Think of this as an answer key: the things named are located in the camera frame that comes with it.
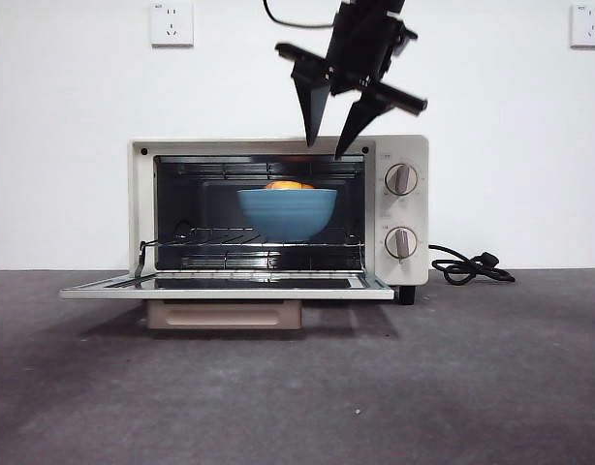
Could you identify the cream Toshiba toaster oven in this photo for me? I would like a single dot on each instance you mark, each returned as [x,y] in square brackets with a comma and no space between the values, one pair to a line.
[414,213]

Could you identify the red apple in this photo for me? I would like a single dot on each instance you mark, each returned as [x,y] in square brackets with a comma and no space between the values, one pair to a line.
[288,185]

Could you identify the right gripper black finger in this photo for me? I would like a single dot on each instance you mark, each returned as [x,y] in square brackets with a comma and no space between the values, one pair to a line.
[312,104]
[363,118]

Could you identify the oven door with glass window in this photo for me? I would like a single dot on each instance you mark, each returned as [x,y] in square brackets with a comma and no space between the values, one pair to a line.
[229,293]

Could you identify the blue ribbed bowl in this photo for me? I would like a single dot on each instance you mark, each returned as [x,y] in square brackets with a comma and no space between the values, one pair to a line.
[288,215]

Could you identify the beige oven knob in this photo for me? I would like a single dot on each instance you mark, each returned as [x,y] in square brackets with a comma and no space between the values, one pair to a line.
[400,242]
[400,179]

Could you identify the white wall socket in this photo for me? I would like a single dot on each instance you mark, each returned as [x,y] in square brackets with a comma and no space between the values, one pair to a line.
[589,26]
[171,26]

